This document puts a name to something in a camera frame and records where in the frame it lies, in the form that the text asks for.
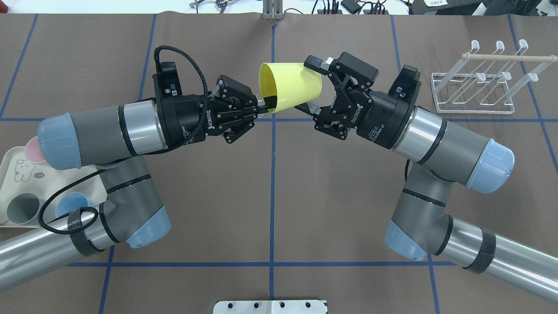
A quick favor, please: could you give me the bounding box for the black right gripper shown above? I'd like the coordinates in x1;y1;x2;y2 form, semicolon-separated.
295;52;414;149

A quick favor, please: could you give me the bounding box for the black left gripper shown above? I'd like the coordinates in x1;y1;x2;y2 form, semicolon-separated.
152;74;277;148

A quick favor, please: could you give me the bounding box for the yellow plastic cup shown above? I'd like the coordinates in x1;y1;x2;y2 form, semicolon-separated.
259;62;322;113

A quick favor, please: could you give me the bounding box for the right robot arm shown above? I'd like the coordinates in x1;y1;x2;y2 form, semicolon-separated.
297;52;558;303

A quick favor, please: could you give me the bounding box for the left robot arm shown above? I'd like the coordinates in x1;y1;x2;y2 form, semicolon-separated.
1;70;279;291

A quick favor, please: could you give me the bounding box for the wooden rack dowel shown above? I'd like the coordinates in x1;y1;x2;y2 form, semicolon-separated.
460;53;557;62

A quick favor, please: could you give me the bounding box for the blue plastic cup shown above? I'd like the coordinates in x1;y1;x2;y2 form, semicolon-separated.
54;192;96;218

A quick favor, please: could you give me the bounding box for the pink plastic cup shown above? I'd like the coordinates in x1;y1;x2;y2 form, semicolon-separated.
24;137;47;164

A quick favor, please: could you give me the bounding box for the grey plastic cup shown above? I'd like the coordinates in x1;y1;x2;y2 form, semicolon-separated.
6;192;44;226

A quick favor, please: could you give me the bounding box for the orange black usb hub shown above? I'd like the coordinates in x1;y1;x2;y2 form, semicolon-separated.
314;0;343;15

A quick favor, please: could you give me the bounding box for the black box with label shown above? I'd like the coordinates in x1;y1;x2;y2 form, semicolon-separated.
409;0;486;16

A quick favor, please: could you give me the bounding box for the cream plastic tray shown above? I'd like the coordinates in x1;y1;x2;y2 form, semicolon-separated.
0;147;106;227

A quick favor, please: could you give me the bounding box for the aluminium frame post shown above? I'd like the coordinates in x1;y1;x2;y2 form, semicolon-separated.
262;0;284;20

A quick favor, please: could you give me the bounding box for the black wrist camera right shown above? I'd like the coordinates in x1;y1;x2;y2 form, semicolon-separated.
388;65;421;106

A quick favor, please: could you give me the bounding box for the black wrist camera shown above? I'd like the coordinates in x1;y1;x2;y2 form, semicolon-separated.
388;65;421;106
157;61;183;98

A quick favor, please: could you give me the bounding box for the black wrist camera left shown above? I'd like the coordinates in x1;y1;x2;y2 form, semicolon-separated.
157;61;183;98

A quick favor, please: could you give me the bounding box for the white wire cup rack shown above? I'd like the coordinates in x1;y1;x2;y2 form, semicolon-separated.
430;39;552;115

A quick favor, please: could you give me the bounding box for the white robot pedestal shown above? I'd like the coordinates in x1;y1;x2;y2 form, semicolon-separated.
213;299;328;314

